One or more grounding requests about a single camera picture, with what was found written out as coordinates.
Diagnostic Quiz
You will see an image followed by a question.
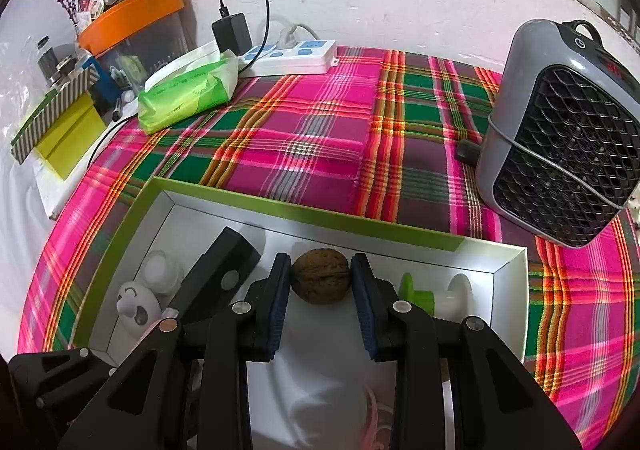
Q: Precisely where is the green tissue pack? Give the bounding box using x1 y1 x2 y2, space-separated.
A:
137 41 240 135

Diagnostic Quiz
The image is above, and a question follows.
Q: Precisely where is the striped cardboard box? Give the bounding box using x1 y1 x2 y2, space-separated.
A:
11 68 101 165

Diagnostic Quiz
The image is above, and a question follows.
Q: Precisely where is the clear storage container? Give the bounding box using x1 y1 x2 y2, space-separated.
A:
95 10 190 104

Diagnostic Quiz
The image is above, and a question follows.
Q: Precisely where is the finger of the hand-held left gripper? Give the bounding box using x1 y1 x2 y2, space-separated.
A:
7 347 121 446

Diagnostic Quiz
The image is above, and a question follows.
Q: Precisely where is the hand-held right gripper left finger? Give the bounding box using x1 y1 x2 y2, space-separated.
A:
57 253 293 450

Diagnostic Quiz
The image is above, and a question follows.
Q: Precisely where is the yellow-green box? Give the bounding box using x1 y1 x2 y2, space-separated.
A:
35 93 108 181

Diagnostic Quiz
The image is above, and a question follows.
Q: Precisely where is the black charging cable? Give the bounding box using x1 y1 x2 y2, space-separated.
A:
219 0 272 56

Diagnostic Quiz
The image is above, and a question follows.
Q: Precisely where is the plaid cloth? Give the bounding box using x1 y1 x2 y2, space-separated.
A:
17 45 640 450

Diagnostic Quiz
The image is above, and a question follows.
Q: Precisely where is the white plastic jar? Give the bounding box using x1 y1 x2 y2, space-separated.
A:
139 250 182 293

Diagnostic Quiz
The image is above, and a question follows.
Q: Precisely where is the brown walnut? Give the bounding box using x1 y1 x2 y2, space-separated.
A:
291 249 352 305

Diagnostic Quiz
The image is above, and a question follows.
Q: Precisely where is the pink u-shaped clip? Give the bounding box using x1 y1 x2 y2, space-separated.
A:
362 387 398 450

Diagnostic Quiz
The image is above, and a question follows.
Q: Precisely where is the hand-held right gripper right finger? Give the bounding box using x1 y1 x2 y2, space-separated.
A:
350 253 583 450

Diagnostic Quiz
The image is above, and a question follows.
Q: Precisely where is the black power adapter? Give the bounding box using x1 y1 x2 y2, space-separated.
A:
211 13 253 54

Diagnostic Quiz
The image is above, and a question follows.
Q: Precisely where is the white plug cord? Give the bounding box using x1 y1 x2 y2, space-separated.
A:
260 15 321 51

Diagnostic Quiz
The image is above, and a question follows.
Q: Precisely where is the grey space heater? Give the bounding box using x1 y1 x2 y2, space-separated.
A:
454 19 640 249

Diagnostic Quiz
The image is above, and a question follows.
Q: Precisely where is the pile of paper packets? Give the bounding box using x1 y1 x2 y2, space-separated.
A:
74 0 107 28

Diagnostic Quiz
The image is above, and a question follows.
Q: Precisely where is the white power strip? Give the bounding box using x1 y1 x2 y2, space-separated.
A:
239 38 338 77

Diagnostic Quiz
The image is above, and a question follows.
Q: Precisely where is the green white cardboard box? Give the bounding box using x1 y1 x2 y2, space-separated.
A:
70 175 530 450

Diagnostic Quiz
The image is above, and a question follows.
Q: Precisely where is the white round cartoon gadget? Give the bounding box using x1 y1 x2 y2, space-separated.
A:
116 280 163 337

